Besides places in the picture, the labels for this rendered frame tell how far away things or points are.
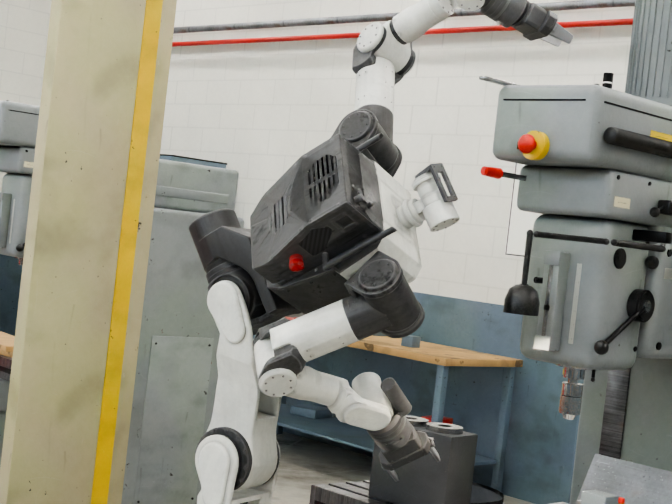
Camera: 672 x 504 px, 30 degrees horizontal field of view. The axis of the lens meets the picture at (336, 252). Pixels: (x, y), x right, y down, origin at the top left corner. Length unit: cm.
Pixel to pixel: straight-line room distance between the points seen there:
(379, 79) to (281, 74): 711
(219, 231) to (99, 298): 124
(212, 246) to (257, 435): 43
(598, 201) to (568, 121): 18
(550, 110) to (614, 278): 38
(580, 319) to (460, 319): 577
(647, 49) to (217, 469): 134
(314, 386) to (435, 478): 52
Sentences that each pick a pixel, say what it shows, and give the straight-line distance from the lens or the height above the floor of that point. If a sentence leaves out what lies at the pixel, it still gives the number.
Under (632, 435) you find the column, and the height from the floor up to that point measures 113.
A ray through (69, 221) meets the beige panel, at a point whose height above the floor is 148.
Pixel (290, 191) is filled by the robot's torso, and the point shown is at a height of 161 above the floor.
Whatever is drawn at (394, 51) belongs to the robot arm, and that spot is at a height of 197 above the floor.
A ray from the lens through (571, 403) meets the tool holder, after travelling 278.
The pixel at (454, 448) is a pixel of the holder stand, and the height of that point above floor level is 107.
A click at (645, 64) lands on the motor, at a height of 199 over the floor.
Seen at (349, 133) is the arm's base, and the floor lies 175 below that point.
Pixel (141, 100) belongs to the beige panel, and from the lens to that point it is 402.
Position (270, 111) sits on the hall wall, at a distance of 1001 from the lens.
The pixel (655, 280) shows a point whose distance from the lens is 281.
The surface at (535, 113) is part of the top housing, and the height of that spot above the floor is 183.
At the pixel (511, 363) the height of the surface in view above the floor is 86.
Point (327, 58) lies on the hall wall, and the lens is 962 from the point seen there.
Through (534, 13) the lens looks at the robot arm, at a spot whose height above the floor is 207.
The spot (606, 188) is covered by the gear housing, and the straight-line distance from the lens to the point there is 263.
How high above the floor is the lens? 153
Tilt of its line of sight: 1 degrees down
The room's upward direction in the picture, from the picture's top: 6 degrees clockwise
